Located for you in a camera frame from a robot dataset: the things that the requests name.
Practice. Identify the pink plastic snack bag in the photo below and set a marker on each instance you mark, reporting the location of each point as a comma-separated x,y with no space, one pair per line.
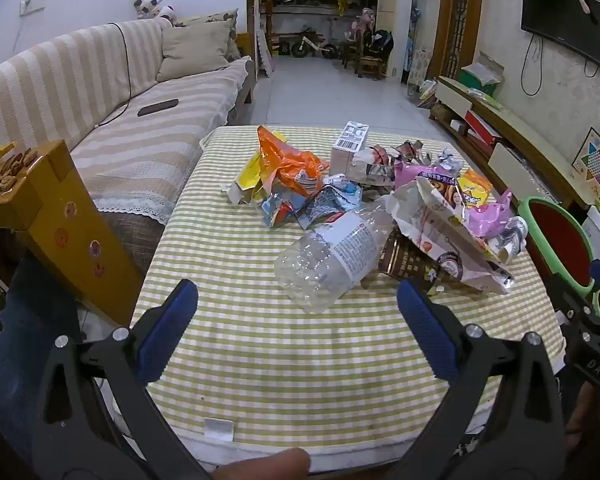
485,215

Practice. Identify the black wall television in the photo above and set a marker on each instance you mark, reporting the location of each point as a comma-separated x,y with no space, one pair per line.
565,20

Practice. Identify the dotted beige cushion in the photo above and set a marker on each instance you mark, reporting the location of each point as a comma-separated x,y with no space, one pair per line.
215,16

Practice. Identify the red patterned paper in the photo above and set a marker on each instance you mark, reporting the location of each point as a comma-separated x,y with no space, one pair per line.
410,151

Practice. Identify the star checkers game board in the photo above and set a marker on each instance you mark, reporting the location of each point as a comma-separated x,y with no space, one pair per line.
595,162

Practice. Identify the clear plastic bottle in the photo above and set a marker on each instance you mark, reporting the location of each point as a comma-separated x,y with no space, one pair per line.
320,260

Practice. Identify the yellow toy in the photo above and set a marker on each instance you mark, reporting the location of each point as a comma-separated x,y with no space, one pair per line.
341,2

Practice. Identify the white fence panel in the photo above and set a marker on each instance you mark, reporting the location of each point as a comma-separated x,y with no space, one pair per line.
265,57

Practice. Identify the pale pink printed paper bag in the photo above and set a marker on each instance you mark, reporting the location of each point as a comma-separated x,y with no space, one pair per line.
445,232

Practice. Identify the green yellow packet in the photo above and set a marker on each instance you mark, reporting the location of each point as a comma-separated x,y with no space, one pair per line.
485,99

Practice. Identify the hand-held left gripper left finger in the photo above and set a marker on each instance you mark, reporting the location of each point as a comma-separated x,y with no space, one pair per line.
165,332

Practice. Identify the black remote control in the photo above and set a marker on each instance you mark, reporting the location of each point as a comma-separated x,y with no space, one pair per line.
157,108

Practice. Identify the orange snack bag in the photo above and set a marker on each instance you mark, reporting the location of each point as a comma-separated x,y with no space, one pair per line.
290,160

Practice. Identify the flattened yellow carton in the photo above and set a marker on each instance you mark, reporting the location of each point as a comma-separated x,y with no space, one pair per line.
250,175

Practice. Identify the person's blue jeans leg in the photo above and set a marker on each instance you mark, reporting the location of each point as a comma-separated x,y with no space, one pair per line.
30,320

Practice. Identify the yellow wooden stool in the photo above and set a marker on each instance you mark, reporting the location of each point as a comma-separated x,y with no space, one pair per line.
65,220

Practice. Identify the person's left hand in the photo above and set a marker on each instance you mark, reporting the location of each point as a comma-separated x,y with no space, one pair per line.
265,467

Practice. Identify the striped beige sofa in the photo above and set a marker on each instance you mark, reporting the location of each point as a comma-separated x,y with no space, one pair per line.
130,160

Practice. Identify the patterned panel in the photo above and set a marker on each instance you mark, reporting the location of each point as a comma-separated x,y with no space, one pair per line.
420,66

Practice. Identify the white standing air conditioner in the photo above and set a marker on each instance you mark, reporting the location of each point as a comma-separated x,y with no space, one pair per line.
390,10

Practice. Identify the blue silver foil wrapper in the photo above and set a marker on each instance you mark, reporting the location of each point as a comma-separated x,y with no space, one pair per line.
330,202

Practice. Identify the yellow snack packet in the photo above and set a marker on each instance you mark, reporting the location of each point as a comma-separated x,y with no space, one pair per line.
475,187

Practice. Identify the pink plush toy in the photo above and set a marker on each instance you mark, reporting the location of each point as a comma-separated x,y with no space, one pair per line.
365,20

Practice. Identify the crumpled white dark-print paper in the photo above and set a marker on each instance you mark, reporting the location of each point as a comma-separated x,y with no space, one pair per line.
447,160

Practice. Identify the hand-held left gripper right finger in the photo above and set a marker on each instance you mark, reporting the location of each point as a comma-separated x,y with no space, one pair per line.
427,332

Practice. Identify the long beige television cabinet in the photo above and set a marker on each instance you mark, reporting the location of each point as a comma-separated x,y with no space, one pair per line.
510,125

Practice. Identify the plain beige cushion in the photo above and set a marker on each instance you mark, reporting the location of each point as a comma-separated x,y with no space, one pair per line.
195,50

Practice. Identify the children's balance bike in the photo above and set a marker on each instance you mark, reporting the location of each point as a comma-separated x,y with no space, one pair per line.
310,44

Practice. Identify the person's right hand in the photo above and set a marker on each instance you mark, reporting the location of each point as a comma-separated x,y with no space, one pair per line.
585,410

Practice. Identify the green checked tablecloth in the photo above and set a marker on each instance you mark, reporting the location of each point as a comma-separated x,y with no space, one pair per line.
280,360

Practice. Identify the white carton box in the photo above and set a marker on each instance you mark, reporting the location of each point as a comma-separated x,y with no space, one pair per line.
350,137

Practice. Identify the wooden chair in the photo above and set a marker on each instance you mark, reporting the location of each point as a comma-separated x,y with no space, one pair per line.
370,64

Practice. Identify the black backpack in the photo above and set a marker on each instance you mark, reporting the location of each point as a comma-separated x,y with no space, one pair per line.
381,42

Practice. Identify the grey red-print paper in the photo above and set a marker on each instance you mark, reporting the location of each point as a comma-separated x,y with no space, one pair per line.
372,167

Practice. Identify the white black plush toy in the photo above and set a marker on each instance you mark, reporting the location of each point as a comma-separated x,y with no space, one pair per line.
147,6

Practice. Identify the green box with white paper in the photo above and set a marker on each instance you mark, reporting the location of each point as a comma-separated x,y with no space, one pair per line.
472,81

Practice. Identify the grey patterned wrapper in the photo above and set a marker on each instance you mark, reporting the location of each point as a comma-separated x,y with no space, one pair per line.
507,242

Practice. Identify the red flat box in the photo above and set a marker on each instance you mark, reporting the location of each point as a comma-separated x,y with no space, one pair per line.
482,127

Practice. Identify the brown paper cup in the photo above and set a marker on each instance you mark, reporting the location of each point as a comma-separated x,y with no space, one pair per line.
405,260

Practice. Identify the small colourful foil wrapper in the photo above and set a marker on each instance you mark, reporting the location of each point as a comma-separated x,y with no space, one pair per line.
280,212

